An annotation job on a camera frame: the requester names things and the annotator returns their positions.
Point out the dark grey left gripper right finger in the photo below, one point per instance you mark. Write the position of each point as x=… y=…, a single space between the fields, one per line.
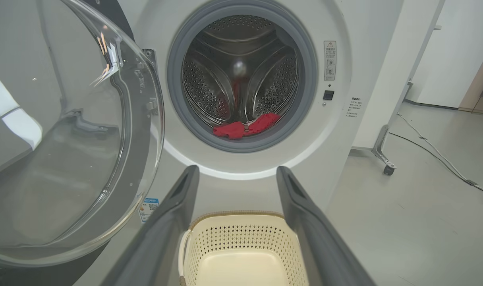
x=309 y=230

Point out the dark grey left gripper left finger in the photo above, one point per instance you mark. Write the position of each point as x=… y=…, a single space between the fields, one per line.
x=162 y=230

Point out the red basketball jersey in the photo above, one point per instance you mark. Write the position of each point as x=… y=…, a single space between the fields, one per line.
x=245 y=126

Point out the round black glass washer door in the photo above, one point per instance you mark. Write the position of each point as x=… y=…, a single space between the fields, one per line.
x=66 y=151

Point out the cream perforated laundry basket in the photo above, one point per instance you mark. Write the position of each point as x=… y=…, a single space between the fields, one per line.
x=241 y=254

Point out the white front-load washing machine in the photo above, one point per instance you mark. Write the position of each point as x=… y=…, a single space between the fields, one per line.
x=344 y=131

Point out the blue energy label sticker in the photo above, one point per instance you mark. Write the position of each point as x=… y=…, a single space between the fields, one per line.
x=148 y=208

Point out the grey metal caster leg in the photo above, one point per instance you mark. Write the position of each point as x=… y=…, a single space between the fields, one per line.
x=382 y=153

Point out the grey warning sticker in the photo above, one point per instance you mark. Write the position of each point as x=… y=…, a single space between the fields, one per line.
x=330 y=60

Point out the white partition panel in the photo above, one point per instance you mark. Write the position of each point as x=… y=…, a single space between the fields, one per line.
x=396 y=71

